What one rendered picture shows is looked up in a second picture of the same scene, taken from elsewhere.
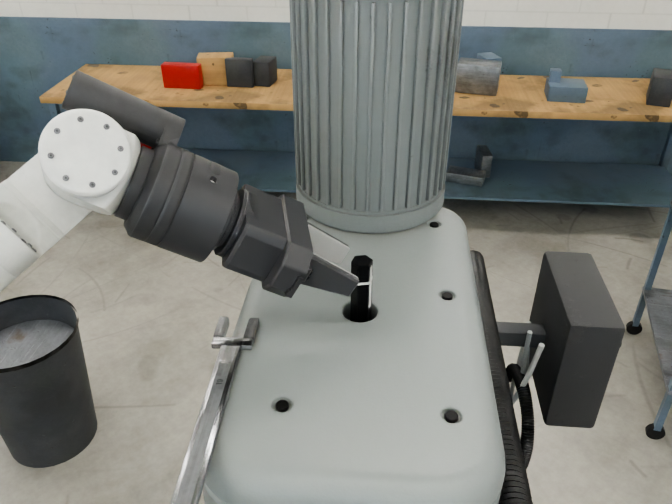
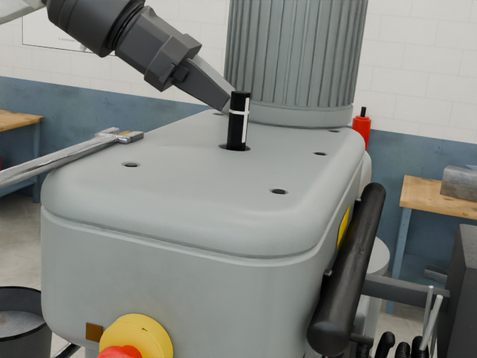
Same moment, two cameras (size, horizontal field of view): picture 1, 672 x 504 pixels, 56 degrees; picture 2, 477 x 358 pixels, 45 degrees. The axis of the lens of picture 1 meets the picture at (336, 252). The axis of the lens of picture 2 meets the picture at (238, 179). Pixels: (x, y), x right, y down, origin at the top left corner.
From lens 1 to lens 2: 32 cm
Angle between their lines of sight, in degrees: 20
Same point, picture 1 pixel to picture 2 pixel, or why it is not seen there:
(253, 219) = (147, 17)
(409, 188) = (311, 86)
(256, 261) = (141, 51)
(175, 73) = not seen: hidden behind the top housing
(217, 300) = not seen: hidden behind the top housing
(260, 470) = (86, 182)
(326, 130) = (245, 25)
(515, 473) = (343, 288)
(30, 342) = (9, 327)
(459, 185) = (436, 283)
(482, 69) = (468, 177)
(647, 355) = not seen: outside the picture
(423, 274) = (305, 143)
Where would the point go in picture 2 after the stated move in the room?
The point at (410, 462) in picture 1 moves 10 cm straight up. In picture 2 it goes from (221, 199) to (232, 76)
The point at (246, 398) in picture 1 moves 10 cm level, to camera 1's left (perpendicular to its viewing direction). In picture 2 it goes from (103, 158) to (11, 143)
